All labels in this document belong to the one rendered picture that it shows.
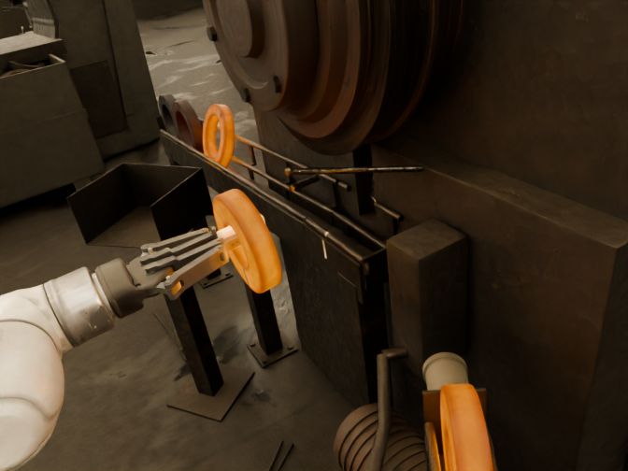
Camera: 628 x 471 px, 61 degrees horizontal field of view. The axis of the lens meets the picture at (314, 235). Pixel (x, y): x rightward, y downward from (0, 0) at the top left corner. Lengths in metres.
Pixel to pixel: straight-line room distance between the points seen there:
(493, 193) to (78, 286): 0.54
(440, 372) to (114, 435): 1.22
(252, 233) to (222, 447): 0.99
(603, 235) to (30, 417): 0.60
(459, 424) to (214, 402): 1.22
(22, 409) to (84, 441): 1.26
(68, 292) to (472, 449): 0.49
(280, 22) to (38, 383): 0.47
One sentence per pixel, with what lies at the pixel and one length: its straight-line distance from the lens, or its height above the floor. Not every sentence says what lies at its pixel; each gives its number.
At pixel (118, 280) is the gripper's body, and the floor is 0.86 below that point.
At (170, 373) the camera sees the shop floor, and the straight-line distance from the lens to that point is 1.87.
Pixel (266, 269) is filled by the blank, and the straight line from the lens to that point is 0.72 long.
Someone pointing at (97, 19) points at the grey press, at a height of 0.85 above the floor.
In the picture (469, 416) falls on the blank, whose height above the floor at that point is 0.78.
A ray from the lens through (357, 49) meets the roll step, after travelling 0.68.
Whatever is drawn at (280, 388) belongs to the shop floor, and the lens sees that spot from 1.70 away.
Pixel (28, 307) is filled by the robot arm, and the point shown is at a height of 0.88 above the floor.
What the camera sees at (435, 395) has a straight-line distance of 0.67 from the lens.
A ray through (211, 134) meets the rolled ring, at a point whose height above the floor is 0.70.
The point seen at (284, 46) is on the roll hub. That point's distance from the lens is 0.70.
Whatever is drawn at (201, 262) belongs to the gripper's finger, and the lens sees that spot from 0.72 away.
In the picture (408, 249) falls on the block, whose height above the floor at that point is 0.80.
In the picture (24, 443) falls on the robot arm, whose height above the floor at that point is 0.87.
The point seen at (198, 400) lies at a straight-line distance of 1.73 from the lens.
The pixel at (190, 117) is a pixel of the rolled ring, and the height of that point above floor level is 0.74.
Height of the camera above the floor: 1.22
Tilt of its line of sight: 31 degrees down
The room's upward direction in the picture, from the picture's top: 9 degrees counter-clockwise
